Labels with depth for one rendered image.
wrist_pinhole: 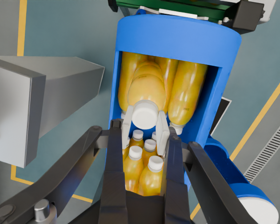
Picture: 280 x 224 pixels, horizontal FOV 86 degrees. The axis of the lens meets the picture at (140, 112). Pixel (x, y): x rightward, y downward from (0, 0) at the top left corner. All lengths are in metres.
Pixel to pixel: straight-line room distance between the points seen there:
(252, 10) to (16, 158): 0.90
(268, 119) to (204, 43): 1.82
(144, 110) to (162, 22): 0.15
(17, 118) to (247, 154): 2.10
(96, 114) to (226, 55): 1.51
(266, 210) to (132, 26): 0.86
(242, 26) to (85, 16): 1.32
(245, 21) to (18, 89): 0.70
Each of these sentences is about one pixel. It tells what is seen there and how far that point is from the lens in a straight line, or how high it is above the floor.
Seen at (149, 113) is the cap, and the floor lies 1.31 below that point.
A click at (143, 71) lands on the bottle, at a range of 0.31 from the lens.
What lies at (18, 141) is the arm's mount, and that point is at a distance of 0.68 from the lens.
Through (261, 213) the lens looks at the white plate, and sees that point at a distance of 0.92.
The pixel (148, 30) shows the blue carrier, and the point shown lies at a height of 1.22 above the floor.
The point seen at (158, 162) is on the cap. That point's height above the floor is 1.17.
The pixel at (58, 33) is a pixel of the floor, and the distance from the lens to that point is 1.73.
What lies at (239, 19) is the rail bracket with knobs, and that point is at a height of 1.00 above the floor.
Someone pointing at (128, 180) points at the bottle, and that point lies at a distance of 0.49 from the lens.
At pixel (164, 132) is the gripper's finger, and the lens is 0.16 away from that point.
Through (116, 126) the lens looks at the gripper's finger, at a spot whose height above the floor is 1.37.
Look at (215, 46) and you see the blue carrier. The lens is 0.30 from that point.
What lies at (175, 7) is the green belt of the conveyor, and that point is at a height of 0.90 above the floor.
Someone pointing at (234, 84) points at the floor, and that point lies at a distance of 1.75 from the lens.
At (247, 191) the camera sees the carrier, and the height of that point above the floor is 1.00.
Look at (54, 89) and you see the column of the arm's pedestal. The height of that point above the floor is 0.83.
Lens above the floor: 1.51
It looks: 70 degrees down
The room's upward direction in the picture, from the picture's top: 172 degrees counter-clockwise
